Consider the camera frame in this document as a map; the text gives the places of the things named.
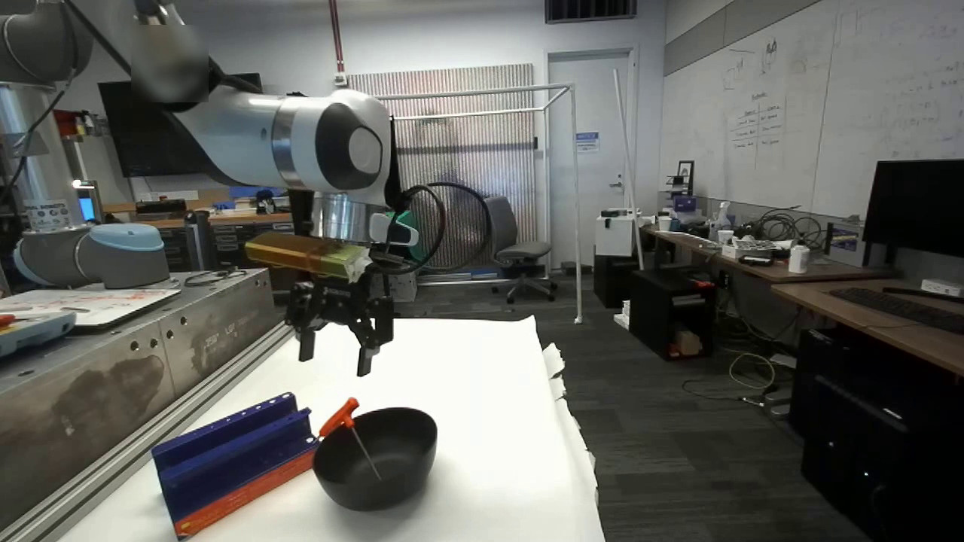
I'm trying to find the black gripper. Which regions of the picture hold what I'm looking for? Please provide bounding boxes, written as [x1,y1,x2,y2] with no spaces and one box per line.
[284,267,401,383]

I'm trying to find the metal tool with orange handle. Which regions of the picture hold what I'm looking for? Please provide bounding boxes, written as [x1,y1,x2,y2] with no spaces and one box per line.
[315,395,390,484]

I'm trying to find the black bowl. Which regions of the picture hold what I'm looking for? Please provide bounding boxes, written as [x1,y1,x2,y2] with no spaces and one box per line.
[311,403,442,514]

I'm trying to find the blue tool holder orange base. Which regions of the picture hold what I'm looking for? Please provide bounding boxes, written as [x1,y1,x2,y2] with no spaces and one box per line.
[150,388,321,542]

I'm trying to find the white table cloth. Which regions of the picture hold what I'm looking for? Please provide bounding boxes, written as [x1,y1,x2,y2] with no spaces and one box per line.
[57,313,608,542]

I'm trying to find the gray office chair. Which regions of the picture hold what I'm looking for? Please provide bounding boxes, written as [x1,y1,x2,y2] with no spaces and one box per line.
[480,194,559,309]

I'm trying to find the white flat board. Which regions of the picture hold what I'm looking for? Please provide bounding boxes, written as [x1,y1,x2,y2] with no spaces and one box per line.
[0,282,184,331]

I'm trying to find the white box appliance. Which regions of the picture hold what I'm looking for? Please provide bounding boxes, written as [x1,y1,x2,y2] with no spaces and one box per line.
[593,206,640,262]

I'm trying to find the blue gray tray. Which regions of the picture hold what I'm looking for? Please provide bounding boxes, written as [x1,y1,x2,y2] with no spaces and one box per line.
[0,312,79,362]

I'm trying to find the white door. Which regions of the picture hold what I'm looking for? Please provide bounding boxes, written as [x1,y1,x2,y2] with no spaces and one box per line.
[546,50,640,267]

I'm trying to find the black cabinet under desk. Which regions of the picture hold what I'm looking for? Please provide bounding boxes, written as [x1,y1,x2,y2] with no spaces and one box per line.
[628,267,721,362]

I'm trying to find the small desk device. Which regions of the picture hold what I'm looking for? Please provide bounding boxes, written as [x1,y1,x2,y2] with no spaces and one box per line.
[661,157,709,233]

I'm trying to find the clear spray bottle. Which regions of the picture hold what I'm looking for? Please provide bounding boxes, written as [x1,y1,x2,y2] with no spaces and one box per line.
[714,198,739,246]

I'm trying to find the ceiling air vent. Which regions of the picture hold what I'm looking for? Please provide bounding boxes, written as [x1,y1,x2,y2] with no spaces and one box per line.
[543,0,640,24]

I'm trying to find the long wooden desk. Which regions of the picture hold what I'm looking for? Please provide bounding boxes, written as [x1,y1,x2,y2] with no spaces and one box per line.
[640,227,964,380]

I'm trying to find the large black cabinet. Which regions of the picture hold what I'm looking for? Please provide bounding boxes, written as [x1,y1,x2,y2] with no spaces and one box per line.
[791,327,964,542]

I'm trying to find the black desk monitor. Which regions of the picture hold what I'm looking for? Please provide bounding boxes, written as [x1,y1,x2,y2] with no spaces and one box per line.
[858,157,964,267]

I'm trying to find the yellow green wrist camera box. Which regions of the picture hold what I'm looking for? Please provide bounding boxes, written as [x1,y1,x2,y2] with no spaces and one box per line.
[241,229,376,285]

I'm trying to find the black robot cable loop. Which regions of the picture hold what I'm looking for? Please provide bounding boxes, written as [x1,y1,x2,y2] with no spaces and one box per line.
[389,180,496,278]

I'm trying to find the metal machine base with rail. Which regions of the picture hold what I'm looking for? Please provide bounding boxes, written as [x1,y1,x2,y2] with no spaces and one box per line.
[0,267,304,542]

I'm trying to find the black wall screen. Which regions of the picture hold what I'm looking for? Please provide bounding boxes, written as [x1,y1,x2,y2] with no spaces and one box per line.
[97,70,264,180]

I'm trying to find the cable coil on floor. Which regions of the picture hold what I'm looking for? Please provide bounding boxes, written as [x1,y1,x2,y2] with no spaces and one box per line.
[722,349,797,409]

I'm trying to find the tangled cables on desk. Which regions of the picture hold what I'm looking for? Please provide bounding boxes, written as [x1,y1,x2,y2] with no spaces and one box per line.
[750,207,830,249]

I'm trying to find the wall whiteboard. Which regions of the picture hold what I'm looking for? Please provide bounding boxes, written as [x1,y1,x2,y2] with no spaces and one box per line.
[656,0,964,219]

